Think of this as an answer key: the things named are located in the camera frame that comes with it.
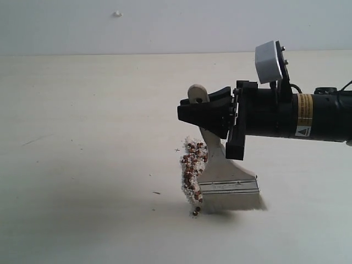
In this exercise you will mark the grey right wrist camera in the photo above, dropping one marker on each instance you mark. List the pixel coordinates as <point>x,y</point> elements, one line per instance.
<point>271,67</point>

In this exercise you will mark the white paint brush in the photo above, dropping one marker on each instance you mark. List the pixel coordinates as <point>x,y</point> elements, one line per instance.
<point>224,185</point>

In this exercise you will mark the beans and rice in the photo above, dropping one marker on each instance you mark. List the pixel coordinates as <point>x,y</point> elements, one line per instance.
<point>179,168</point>

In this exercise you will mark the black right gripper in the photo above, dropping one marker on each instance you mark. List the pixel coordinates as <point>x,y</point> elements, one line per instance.
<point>267,112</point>

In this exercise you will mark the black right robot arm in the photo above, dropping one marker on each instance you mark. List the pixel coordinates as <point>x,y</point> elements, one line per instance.
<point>324,115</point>

